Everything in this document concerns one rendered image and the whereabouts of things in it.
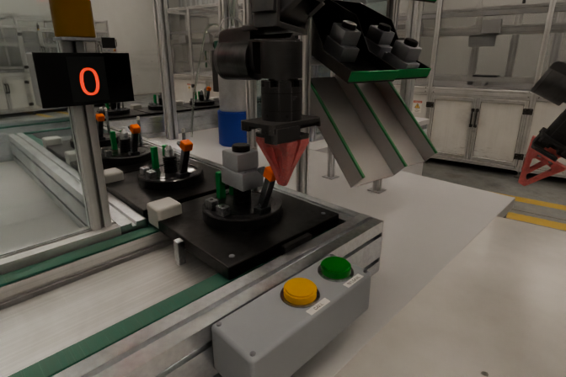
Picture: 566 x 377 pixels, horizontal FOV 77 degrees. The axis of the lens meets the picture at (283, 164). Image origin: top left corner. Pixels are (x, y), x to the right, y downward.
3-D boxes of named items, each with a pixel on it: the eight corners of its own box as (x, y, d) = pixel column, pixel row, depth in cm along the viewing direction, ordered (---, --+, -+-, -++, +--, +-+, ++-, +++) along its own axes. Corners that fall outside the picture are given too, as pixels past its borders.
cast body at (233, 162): (264, 186, 61) (263, 146, 59) (242, 192, 58) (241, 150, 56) (235, 174, 67) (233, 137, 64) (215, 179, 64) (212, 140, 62)
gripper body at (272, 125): (239, 133, 50) (237, 79, 48) (290, 124, 57) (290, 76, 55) (271, 140, 46) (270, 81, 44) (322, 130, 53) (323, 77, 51)
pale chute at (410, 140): (424, 161, 88) (438, 152, 84) (389, 171, 80) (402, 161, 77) (368, 75, 97) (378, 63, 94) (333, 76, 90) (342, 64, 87)
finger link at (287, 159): (255, 183, 54) (253, 122, 52) (288, 173, 59) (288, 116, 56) (287, 194, 50) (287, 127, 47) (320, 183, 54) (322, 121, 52)
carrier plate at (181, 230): (339, 223, 64) (339, 212, 63) (229, 280, 47) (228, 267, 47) (251, 189, 80) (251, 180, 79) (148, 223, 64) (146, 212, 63)
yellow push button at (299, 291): (323, 300, 43) (323, 286, 43) (301, 316, 41) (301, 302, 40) (299, 286, 46) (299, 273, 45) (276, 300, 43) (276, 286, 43)
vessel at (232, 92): (258, 109, 157) (256, 16, 146) (232, 113, 147) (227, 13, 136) (238, 106, 166) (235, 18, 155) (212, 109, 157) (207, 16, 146)
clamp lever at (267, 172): (270, 208, 59) (282, 170, 55) (261, 211, 57) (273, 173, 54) (257, 195, 61) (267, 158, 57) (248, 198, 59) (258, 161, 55)
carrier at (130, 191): (247, 188, 81) (245, 133, 77) (144, 220, 65) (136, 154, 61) (190, 166, 97) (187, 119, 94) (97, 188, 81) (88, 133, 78)
